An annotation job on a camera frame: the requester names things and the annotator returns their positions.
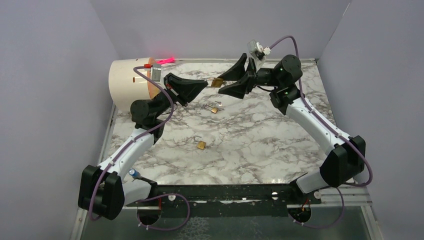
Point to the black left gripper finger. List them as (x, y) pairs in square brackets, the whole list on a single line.
[(176, 81), (189, 92)]

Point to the pink marker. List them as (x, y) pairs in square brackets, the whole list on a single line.
[(166, 61)]

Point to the aluminium frame rail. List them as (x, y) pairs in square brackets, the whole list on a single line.
[(352, 196)]

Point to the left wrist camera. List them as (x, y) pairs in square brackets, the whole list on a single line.
[(155, 72)]

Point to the cream cylindrical container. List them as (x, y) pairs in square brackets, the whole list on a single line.
[(126, 86)]

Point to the small brass padlock centre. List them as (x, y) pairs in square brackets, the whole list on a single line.
[(200, 144)]

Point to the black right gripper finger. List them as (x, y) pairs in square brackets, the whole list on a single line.
[(237, 89), (235, 72)]

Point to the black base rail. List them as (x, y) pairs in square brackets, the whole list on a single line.
[(228, 200)]

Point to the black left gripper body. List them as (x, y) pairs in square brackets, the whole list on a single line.
[(174, 94)]

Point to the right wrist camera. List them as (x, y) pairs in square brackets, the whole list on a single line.
[(257, 51)]

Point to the brass padlock long shackle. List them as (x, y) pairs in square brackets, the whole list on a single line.
[(213, 108)]

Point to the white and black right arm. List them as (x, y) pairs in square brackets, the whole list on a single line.
[(344, 154)]

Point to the brass padlock with key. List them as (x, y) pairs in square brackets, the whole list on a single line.
[(216, 82)]

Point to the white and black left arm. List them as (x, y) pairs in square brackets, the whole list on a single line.
[(102, 192)]

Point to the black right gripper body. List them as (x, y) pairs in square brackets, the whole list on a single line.
[(253, 72)]

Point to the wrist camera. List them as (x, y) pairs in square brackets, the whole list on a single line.
[(155, 72), (257, 51)]

